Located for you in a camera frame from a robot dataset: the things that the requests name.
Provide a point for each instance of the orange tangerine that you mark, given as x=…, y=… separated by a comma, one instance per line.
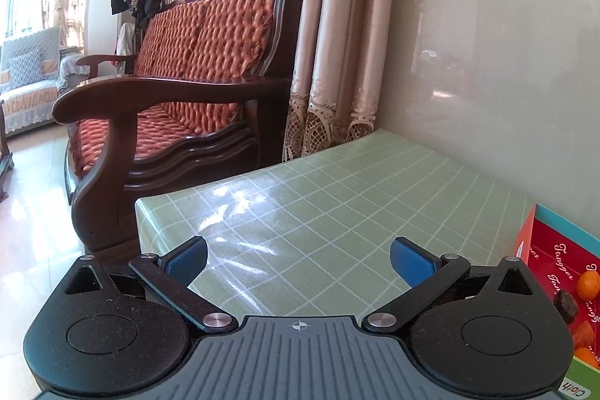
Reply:
x=589, y=284

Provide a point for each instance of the pink patterned curtain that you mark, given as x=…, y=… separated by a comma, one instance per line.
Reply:
x=337, y=30

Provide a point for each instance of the grey zigzag pillow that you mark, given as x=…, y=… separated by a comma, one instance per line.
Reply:
x=26, y=69

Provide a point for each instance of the red cardboard box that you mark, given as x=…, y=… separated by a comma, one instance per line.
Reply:
x=548, y=250

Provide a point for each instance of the green checked tablecloth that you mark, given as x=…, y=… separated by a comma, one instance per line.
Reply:
x=351, y=194

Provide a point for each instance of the large brown fruit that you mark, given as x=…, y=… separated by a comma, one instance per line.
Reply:
x=565, y=306

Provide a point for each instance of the dark wooden furniture leg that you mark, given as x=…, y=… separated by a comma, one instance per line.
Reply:
x=5, y=156

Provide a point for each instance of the grey covered sofa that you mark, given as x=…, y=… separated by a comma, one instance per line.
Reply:
x=33, y=100

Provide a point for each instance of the small orange fruit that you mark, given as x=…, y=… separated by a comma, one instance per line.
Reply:
x=583, y=333
x=587, y=358

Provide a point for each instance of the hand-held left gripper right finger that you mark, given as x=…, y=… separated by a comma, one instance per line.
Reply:
x=412, y=262

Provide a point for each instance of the dark wooden sofa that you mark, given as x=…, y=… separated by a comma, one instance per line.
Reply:
x=117, y=100

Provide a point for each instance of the orange quilted sofa cushion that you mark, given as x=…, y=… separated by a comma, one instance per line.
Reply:
x=201, y=39

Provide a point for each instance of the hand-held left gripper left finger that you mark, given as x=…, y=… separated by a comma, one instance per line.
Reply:
x=187, y=262

